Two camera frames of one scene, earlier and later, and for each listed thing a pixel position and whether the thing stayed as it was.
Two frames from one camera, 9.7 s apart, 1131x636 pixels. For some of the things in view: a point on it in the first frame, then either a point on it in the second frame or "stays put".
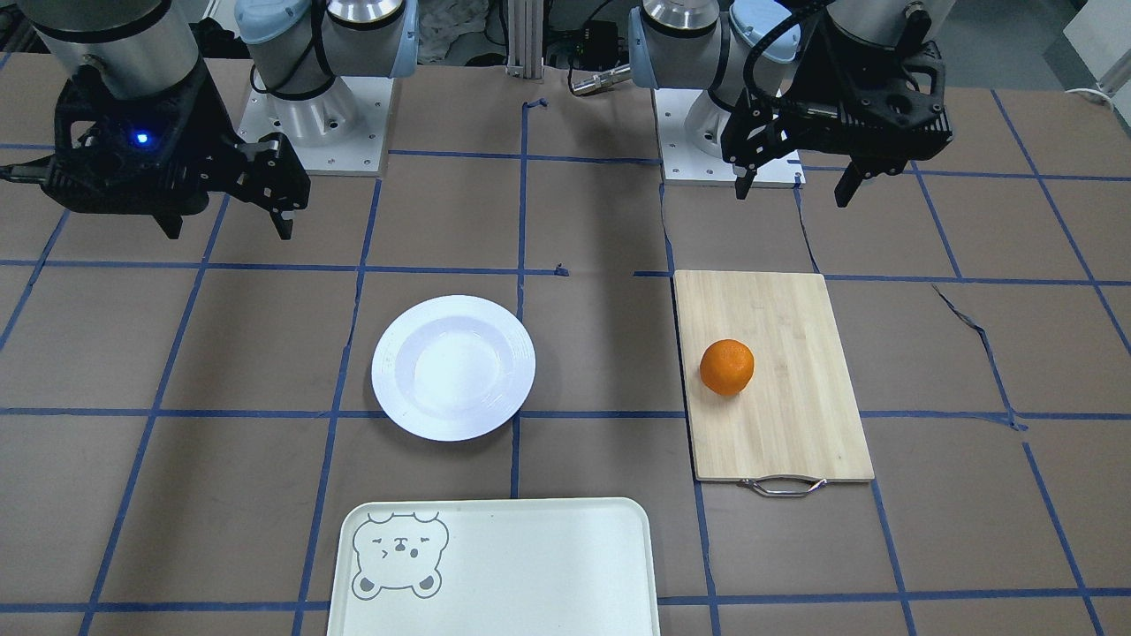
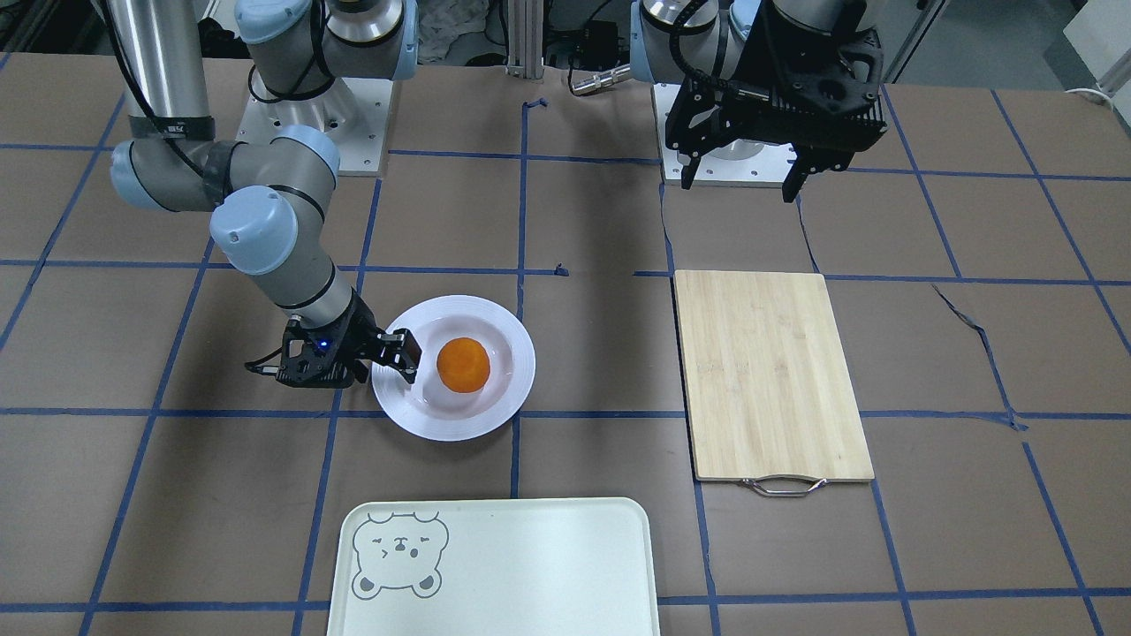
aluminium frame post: [526, 39] stays put
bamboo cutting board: [795, 426] stays put
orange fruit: [726, 367] → [463, 365]
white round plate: [449, 367] stays put
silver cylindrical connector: [599, 81] stays put
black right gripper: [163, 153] → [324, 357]
